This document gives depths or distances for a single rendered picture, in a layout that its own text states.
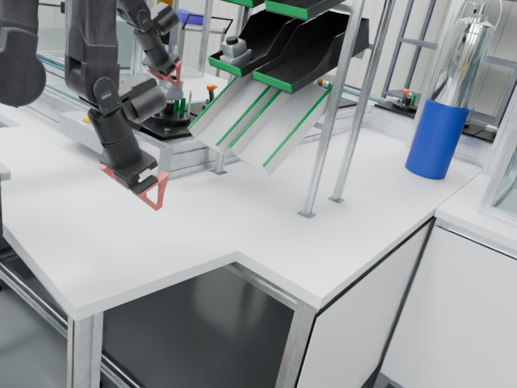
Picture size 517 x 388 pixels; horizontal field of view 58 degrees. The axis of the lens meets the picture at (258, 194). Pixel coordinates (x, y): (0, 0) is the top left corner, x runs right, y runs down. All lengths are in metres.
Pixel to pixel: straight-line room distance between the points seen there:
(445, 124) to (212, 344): 1.27
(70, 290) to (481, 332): 1.27
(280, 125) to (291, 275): 0.41
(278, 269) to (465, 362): 0.93
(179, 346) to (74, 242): 1.11
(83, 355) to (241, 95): 0.77
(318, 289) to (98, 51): 0.61
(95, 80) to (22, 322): 1.56
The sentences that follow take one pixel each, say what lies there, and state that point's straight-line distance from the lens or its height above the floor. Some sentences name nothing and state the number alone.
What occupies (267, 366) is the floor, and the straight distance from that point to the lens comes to 2.04.
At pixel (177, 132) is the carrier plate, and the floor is 0.97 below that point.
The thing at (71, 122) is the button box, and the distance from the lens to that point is 1.46.
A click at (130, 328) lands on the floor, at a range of 2.13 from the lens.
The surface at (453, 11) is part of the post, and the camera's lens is 2.16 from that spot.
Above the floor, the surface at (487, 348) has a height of 0.48.
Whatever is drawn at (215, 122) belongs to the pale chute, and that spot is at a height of 1.04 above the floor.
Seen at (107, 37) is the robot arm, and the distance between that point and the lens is 0.76.
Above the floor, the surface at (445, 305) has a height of 0.56.
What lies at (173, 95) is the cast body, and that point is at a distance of 1.47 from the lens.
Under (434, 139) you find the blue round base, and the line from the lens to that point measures 1.82.
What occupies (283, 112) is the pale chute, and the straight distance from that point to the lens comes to 1.25.
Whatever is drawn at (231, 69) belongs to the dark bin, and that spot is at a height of 1.20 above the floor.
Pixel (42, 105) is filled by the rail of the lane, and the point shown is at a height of 0.91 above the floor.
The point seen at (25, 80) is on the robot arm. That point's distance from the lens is 0.70.
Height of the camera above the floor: 1.40
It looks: 24 degrees down
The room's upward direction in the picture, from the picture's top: 11 degrees clockwise
